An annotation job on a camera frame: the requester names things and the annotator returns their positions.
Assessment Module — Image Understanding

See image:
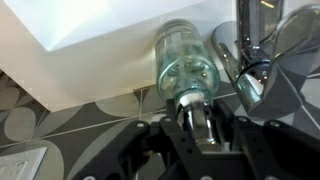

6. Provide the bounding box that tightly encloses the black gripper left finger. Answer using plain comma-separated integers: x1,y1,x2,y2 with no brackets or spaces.
72,117,214,180

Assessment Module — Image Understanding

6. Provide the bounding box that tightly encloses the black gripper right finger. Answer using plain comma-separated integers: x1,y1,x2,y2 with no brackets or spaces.
216,100,320,180

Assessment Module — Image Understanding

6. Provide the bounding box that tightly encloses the clear glass pump bottle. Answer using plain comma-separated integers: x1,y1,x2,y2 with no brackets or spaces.
154,19,222,152

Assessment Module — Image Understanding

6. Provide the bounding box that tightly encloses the chrome right tap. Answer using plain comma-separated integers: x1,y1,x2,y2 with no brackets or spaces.
211,0,320,119

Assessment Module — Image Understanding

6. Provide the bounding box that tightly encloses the white right sink basin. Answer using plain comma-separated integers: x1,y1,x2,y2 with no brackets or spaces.
3,0,208,53

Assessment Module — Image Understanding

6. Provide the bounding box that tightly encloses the white wall outlet plate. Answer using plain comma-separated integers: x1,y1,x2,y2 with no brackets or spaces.
0,147,47,180

